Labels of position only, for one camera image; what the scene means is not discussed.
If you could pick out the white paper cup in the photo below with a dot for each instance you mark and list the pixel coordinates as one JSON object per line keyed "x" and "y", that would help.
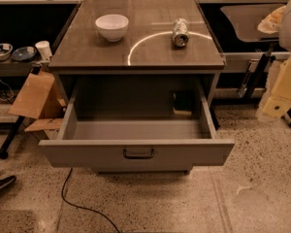
{"x": 44, "y": 50}

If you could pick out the grey tray on stand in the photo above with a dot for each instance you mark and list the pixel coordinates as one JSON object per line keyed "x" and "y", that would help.
{"x": 246, "y": 18}

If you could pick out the grey cabinet with brown top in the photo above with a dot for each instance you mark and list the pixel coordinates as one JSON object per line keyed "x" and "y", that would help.
{"x": 147, "y": 49}

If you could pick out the crushed drink can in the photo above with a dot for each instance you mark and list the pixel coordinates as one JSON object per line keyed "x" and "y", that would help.
{"x": 180, "y": 34}

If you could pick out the white ceramic bowl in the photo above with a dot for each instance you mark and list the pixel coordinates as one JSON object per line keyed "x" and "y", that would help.
{"x": 112, "y": 27}

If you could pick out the dark sneaker shoe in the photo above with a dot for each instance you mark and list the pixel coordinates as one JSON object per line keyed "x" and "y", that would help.
{"x": 0, "y": 183}

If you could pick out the black drawer handle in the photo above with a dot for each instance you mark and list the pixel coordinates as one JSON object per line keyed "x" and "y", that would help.
{"x": 138, "y": 155}

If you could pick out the blue patterned bowl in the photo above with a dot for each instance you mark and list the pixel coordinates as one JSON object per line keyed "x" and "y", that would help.
{"x": 5, "y": 51}

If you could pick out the black tripod stand leg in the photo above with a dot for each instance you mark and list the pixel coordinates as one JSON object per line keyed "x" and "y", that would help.
{"x": 4, "y": 148}

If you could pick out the open grey top drawer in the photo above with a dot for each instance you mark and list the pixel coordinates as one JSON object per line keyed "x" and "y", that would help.
{"x": 112, "y": 114}

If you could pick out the grey left side shelf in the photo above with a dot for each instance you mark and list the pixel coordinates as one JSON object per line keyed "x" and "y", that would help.
{"x": 20, "y": 69}

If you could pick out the dark blue plate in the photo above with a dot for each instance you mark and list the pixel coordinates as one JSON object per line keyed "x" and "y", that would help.
{"x": 24, "y": 54}

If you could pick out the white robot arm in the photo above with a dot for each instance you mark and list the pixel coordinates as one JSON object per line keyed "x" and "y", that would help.
{"x": 280, "y": 21}

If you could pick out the brown cardboard box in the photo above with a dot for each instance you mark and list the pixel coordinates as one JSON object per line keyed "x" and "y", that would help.
{"x": 40, "y": 99}

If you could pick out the green and yellow sponge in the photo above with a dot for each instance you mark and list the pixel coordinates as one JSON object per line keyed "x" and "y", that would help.
{"x": 183, "y": 103}

